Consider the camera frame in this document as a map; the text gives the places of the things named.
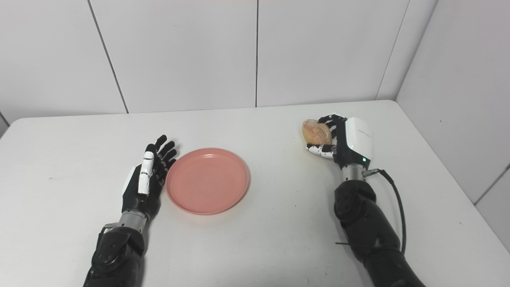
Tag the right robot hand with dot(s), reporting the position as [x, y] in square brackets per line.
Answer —
[350, 141]

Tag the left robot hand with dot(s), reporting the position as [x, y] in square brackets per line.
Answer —
[145, 185]

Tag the bread roll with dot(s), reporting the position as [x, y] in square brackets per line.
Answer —
[316, 132]

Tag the pink plate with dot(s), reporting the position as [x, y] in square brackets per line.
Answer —
[208, 181]

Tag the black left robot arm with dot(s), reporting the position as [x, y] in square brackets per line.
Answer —
[115, 253]

